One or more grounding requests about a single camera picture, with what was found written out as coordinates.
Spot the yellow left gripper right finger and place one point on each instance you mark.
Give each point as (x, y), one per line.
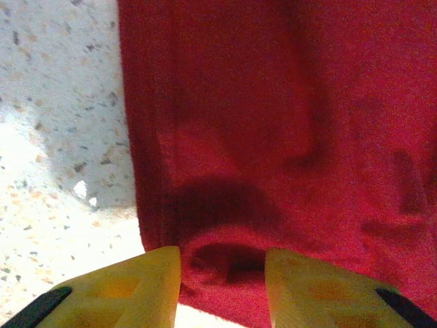
(324, 297)

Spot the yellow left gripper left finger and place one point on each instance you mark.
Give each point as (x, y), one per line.
(119, 297)

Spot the red t-shirt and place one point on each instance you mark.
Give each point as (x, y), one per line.
(273, 102)

